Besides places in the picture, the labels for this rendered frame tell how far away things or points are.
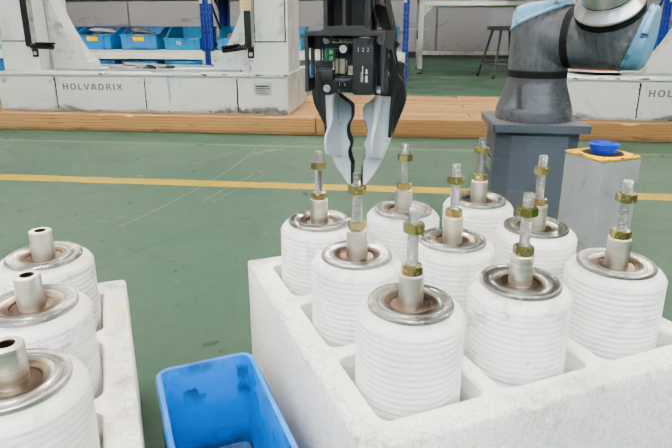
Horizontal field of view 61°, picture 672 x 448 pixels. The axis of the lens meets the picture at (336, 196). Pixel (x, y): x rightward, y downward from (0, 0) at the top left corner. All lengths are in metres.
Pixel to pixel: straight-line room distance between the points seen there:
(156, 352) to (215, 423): 0.25
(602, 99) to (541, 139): 1.60
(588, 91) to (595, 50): 1.61
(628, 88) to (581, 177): 1.96
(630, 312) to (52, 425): 0.50
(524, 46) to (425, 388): 0.83
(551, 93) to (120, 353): 0.91
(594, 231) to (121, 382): 0.62
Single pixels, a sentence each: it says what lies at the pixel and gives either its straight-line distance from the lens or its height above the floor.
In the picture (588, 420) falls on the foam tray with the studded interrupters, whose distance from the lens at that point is 0.60.
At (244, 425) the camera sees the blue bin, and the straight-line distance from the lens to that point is 0.74.
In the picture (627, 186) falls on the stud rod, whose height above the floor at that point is 0.34.
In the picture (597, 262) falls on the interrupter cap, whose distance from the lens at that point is 0.65.
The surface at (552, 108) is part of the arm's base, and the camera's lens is 1.20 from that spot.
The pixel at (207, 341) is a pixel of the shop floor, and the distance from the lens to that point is 0.96.
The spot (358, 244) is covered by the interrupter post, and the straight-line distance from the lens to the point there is 0.59.
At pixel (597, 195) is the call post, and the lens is 0.85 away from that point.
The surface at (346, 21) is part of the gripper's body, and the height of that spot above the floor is 0.49.
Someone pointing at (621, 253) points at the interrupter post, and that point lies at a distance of 0.64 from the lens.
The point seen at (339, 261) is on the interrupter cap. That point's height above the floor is 0.25.
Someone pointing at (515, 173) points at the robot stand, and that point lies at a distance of 1.19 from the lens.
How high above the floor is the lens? 0.49
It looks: 17 degrees down
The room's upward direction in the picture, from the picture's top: straight up
